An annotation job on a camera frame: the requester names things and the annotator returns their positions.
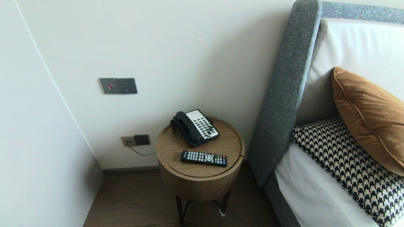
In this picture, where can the black remote control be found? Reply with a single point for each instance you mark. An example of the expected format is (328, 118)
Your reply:
(203, 158)

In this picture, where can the black and white telephone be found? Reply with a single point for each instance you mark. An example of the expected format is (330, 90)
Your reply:
(202, 123)

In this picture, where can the black telephone handset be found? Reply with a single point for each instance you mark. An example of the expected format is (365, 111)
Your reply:
(188, 126)

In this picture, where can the dark grey power socket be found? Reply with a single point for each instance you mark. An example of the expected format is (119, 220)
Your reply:
(142, 139)

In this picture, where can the brown skirting board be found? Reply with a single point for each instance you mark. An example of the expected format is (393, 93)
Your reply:
(132, 170)

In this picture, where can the white tape scrap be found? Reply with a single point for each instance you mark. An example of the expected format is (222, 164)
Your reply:
(222, 213)

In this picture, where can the white bed sheet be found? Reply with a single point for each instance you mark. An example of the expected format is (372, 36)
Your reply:
(309, 195)

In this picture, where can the black white houndstooth pillow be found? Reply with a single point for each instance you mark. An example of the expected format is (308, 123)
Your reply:
(347, 164)

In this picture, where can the white padded headboard cushion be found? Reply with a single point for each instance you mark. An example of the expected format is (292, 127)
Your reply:
(353, 47)

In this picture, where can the brown velvet pillow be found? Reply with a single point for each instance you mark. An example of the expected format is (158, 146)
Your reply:
(369, 119)

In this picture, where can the grey wall outlet plate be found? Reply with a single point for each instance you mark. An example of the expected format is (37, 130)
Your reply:
(128, 85)

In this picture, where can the wall power outlet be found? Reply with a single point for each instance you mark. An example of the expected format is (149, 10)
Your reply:
(127, 141)

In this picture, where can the grey switch plate red button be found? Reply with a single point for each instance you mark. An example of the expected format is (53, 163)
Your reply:
(109, 85)

